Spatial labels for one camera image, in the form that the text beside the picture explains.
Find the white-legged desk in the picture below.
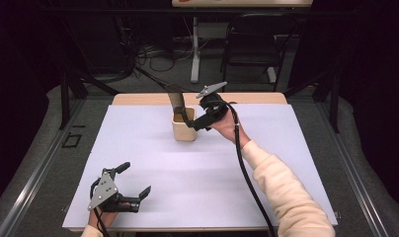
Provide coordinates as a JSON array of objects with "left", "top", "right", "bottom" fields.
[{"left": 171, "top": 0, "right": 314, "bottom": 85}]

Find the wooden table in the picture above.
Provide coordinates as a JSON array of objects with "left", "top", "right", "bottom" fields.
[{"left": 62, "top": 92, "right": 339, "bottom": 233}]

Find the bundle of floor cables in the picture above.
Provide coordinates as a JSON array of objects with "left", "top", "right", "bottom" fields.
[{"left": 134, "top": 39, "right": 196, "bottom": 73}]

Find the beige square utensil holder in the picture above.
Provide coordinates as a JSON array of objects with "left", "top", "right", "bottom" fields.
[{"left": 171, "top": 106, "right": 198, "bottom": 142}]

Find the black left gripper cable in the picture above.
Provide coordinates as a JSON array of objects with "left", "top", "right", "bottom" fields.
[{"left": 89, "top": 177, "right": 112, "bottom": 237}]

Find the aluminium floor rail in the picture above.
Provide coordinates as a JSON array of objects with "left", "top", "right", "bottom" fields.
[
  {"left": 0, "top": 98, "right": 87, "bottom": 237},
  {"left": 315, "top": 98, "right": 391, "bottom": 237}
]

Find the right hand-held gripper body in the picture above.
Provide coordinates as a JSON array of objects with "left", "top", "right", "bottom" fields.
[{"left": 196, "top": 81, "right": 230, "bottom": 131}]

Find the person's left hand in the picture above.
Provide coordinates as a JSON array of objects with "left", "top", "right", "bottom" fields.
[{"left": 88, "top": 206, "right": 120, "bottom": 229}]

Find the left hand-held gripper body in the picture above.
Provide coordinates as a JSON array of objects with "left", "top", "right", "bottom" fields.
[{"left": 87, "top": 168, "right": 141, "bottom": 212}]

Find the black metal stand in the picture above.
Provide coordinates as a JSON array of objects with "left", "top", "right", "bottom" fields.
[
  {"left": 58, "top": 70, "right": 121, "bottom": 131},
  {"left": 282, "top": 65, "right": 341, "bottom": 134}
]

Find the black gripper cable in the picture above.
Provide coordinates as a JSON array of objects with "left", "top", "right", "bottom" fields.
[
  {"left": 220, "top": 100, "right": 278, "bottom": 237},
  {"left": 89, "top": 177, "right": 112, "bottom": 237}
]

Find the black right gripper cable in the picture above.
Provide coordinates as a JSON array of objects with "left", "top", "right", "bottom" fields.
[{"left": 220, "top": 100, "right": 278, "bottom": 237}]

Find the white table mat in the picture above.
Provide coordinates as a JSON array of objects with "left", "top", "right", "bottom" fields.
[{"left": 62, "top": 103, "right": 339, "bottom": 230}]

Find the person's right hand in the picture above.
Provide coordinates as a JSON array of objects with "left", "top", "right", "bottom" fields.
[{"left": 208, "top": 112, "right": 251, "bottom": 150}]

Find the black folding chair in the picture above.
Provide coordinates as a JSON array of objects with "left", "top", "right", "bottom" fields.
[{"left": 220, "top": 13, "right": 299, "bottom": 93}]

